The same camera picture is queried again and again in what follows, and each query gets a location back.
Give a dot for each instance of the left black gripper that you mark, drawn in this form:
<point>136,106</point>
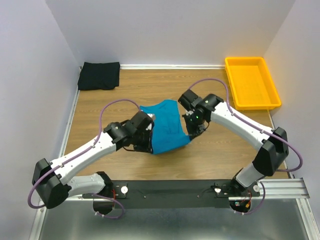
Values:
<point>146,148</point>

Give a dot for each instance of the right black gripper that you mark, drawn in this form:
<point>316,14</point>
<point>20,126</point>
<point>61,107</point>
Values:
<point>193,132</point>

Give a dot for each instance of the blue t shirt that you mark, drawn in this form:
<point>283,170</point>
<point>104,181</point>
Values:
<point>167,133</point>

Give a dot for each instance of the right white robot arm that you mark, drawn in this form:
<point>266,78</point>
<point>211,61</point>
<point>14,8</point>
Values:
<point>269,143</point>

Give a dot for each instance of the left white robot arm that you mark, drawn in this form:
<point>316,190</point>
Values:
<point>68,166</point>

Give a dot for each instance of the yellow plastic bin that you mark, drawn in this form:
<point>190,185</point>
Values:
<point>251,84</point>

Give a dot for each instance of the folded black t shirt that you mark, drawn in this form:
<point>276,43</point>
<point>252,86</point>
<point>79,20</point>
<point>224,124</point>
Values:
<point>99,76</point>

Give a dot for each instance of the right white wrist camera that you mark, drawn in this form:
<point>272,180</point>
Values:
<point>189,112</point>

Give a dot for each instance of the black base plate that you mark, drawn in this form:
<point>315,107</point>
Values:
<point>169,194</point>

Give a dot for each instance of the aluminium frame rail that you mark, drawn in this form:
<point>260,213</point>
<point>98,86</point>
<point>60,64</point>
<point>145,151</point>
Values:
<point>282,187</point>

